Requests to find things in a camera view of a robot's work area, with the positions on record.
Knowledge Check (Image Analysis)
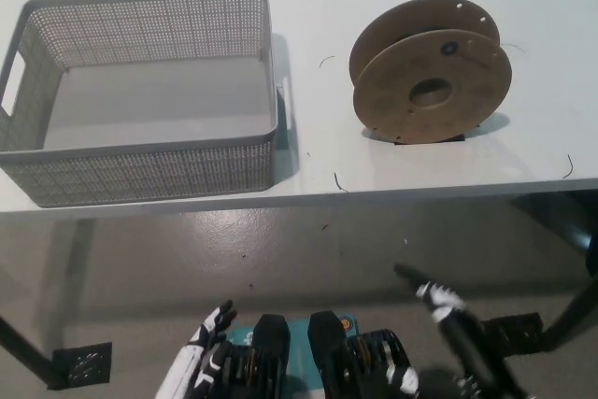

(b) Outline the black teal robot body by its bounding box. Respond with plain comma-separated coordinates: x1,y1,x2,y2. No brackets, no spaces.
219,309,421,399

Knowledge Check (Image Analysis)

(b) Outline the grey perforated plastic basket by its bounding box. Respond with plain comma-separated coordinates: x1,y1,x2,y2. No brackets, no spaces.
0,0,287,208

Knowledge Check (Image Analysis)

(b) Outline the brown cardboard filament spool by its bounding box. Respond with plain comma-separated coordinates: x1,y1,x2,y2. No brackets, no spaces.
349,0,514,144

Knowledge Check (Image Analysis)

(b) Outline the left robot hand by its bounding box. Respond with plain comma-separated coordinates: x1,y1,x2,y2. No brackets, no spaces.
156,299,239,399

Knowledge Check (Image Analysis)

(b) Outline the black table leg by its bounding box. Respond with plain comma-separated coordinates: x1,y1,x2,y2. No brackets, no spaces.
545,271,598,353
0,314,53,391

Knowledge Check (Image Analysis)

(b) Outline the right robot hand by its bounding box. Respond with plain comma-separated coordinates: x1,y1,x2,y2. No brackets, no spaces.
386,263,529,399

